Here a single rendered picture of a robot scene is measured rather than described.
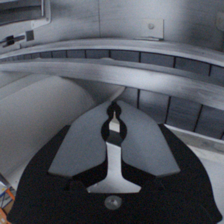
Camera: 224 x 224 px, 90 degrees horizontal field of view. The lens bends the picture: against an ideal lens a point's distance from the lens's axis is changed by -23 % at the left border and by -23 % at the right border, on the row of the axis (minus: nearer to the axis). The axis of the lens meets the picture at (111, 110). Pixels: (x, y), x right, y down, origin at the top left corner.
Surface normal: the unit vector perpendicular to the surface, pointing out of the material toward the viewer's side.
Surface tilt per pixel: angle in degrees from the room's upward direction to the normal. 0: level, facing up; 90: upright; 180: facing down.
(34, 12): 90
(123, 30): 0
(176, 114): 0
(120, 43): 0
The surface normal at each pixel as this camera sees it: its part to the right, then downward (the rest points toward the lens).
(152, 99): -0.51, 0.46
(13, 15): 0.86, 0.24
